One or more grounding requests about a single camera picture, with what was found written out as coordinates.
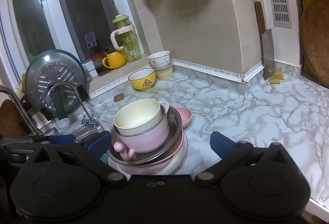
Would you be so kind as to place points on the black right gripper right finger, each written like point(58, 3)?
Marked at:
point(231, 154)

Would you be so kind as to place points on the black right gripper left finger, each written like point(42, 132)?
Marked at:
point(88, 152)

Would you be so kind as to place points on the pink bear-shaped plate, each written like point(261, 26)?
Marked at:
point(178, 115)

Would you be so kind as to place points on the cream yellow bowl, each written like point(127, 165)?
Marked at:
point(138, 116)

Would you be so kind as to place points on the large stainless steel bowl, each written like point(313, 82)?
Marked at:
point(147, 141)

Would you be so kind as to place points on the pink steel-lined pot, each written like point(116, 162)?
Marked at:
point(142, 127)

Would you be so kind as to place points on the white plate under stack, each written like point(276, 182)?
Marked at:
point(165, 166)

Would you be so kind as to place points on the brown soap block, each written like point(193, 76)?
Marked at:
point(118, 97)

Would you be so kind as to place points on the music note edge strip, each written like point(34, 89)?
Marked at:
point(216, 103)

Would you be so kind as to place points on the glass pot lid green rim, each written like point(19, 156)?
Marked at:
point(55, 83)

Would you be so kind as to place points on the yellow sponge block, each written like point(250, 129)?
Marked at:
point(277, 76)

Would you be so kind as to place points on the yellow sunflower ceramic bowl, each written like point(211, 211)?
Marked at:
point(142, 79)

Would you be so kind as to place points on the glass jar red lid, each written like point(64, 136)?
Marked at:
point(97, 62)

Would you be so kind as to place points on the yellow ceramic mug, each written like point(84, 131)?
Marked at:
point(114, 60)

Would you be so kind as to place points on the clear plastic food container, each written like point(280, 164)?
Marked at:
point(165, 73)

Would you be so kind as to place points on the white floral ceramic bowl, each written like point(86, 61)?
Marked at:
point(160, 59)

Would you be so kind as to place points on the green glass water pitcher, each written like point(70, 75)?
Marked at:
point(124, 38)

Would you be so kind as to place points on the round wooden cutting board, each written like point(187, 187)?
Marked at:
point(313, 34)

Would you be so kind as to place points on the cleaver with wooden handle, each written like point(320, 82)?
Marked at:
point(266, 40)

